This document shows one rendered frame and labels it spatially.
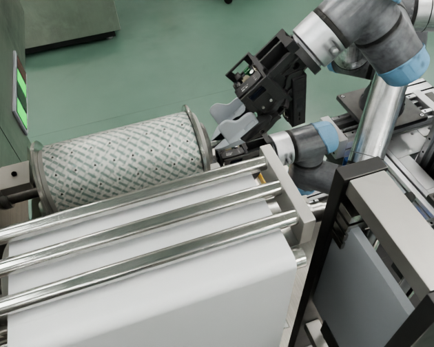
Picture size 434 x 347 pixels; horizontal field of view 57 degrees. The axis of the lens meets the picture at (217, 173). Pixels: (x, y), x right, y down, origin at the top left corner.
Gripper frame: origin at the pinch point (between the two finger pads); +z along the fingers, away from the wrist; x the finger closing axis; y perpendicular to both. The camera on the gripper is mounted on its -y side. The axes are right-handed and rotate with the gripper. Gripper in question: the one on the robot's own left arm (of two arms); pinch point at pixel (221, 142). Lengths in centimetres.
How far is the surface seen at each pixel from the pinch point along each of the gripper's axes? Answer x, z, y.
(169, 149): 2.1, 4.8, 8.9
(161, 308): 33.1, 1.3, 23.5
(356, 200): 28.7, -14.3, 10.0
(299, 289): 15.1, 13.9, -35.3
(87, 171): 2.3, 14.9, 17.1
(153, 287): 31.4, 1.1, 23.9
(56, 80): -230, 125, -62
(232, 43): -228, 17, -151
